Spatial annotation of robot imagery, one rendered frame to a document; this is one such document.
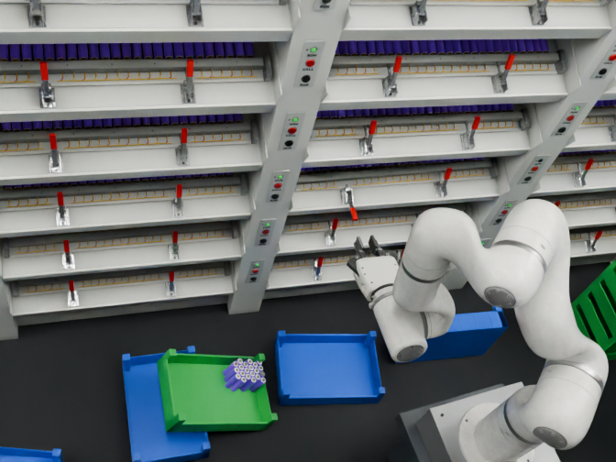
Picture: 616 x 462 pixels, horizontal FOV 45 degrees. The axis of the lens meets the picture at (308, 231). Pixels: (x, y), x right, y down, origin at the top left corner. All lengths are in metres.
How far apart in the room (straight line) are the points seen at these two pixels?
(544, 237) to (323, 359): 1.14
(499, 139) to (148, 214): 0.89
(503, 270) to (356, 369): 1.13
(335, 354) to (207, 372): 0.41
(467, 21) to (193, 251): 0.93
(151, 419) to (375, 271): 0.79
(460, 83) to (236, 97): 0.51
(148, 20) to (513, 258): 0.75
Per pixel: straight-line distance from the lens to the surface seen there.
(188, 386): 2.13
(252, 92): 1.57
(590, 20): 1.74
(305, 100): 1.58
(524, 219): 1.33
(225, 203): 1.87
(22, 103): 1.53
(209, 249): 2.03
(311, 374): 2.28
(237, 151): 1.72
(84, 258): 2.00
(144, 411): 2.19
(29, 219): 1.84
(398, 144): 1.83
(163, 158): 1.69
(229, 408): 2.16
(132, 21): 1.39
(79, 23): 1.39
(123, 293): 2.18
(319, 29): 1.45
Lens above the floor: 2.05
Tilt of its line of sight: 54 degrees down
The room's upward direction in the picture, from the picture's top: 19 degrees clockwise
